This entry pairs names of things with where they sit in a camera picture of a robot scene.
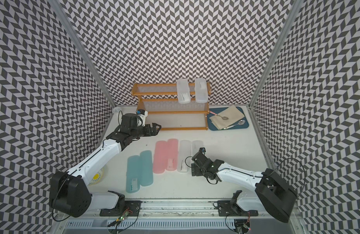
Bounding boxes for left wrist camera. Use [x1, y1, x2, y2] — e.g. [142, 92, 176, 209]
[136, 109, 148, 127]

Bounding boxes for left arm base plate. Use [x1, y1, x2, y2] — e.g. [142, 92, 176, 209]
[99, 200, 142, 217]

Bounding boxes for metal spoon pink handle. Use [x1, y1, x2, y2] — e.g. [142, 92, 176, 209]
[209, 111, 229, 121]

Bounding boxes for teal pencil case left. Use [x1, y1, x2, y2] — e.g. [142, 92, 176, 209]
[126, 155, 141, 194]

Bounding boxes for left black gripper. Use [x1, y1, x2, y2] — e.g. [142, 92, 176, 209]
[131, 123, 162, 139]

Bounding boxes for teal pencil case right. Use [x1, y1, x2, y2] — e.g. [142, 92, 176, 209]
[140, 150, 154, 187]

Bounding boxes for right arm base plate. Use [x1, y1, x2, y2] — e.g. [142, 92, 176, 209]
[216, 200, 259, 217]

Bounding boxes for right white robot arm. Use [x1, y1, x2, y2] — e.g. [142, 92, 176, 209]
[191, 148, 298, 223]

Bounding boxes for metal spoon white handle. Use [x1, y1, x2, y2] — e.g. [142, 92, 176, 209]
[223, 120, 246, 130]

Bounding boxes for teal pencil case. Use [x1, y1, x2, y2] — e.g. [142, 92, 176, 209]
[140, 150, 154, 187]
[126, 155, 141, 194]

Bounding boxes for pink pencil case left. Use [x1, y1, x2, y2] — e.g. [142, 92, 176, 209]
[153, 141, 167, 174]

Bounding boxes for orange wooden three-tier shelf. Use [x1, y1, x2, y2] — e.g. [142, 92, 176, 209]
[131, 83, 209, 131]

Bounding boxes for teal rectangular tray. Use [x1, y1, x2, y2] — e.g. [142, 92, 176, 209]
[207, 107, 249, 131]

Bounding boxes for clear pencil case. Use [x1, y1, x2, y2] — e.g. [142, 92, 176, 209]
[176, 79, 191, 104]
[177, 140, 192, 173]
[195, 78, 208, 103]
[192, 140, 204, 156]

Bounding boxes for aluminium front rail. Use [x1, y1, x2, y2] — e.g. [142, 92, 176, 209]
[55, 198, 303, 220]

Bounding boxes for pink pencil case right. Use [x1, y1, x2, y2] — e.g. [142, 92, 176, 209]
[166, 138, 179, 171]

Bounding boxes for beige folded cloth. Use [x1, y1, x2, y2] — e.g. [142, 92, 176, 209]
[209, 105, 245, 130]

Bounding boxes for round patterned plate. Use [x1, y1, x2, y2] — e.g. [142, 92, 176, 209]
[89, 167, 105, 185]

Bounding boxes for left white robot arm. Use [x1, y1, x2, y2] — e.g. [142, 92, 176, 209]
[49, 109, 161, 217]

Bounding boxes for small clear plastic cup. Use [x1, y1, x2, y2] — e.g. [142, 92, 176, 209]
[112, 107, 123, 115]

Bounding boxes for pink pencil case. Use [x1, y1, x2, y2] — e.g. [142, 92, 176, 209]
[153, 141, 167, 174]
[166, 138, 179, 171]

